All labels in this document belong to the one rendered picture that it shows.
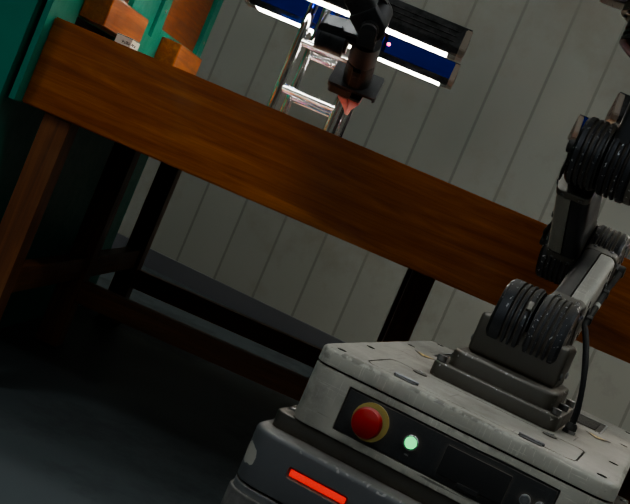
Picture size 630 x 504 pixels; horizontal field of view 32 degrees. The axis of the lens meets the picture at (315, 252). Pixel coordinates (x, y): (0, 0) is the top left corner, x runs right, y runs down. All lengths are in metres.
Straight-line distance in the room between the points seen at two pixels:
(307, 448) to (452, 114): 3.20
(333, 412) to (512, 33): 3.27
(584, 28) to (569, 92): 0.26
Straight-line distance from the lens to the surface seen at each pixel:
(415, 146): 4.57
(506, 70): 4.56
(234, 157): 2.18
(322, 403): 1.47
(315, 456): 1.45
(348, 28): 2.13
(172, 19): 3.15
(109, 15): 2.41
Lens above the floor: 0.68
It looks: 4 degrees down
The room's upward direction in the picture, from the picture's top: 23 degrees clockwise
